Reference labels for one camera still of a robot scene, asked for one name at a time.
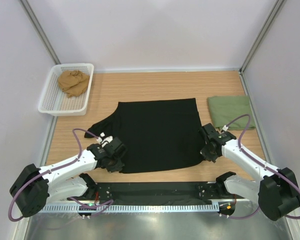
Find green tank top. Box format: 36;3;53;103
207;95;256;130

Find black tank top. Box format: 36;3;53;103
84;98;204;174

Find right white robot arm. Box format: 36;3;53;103
198;123;300;221

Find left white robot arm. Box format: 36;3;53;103
9;136;127;218

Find white plastic basket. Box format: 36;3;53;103
37;63;94;117

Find orange garment in basket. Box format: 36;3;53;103
57;70;90;98

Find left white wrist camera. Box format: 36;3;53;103
96;132;114;148

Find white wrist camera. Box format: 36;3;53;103
221;125;229;132
96;132;114;148

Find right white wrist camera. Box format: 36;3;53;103
221;125;229;132

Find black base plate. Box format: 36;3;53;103
96;181;238;205

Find slotted grey cable duct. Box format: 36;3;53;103
39;202;219;214

